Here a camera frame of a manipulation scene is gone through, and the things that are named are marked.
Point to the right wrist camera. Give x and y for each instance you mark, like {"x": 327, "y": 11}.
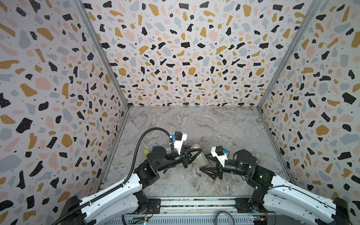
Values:
{"x": 220, "y": 154}

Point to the white remote control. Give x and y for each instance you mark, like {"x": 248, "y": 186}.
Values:
{"x": 200, "y": 160}

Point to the perforated metal cover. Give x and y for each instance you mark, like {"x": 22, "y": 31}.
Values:
{"x": 195, "y": 220}

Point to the green cube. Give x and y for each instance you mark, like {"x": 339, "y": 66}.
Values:
{"x": 146, "y": 152}

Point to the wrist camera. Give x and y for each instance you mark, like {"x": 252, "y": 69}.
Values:
{"x": 220, "y": 154}
{"x": 177, "y": 140}

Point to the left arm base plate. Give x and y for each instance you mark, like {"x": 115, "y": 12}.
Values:
{"x": 150, "y": 206}

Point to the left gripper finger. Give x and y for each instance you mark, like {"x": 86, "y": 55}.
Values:
{"x": 194, "y": 152}
{"x": 192, "y": 160}

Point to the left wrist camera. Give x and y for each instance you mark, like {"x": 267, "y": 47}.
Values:
{"x": 177, "y": 140}

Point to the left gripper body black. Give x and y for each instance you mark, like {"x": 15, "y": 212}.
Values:
{"x": 180, "y": 159}

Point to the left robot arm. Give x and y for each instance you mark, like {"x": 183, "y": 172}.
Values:
{"x": 127, "y": 195}

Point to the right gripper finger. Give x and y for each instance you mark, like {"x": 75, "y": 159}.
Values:
{"x": 212, "y": 172}
{"x": 212, "y": 158}

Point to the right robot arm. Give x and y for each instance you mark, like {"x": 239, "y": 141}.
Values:
{"x": 272, "y": 193}

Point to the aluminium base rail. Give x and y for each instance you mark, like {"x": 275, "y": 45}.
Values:
{"x": 201, "y": 206}

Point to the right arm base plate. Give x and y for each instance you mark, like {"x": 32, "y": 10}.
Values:
{"x": 247, "y": 205}

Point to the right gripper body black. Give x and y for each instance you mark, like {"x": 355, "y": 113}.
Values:
{"x": 218, "y": 165}

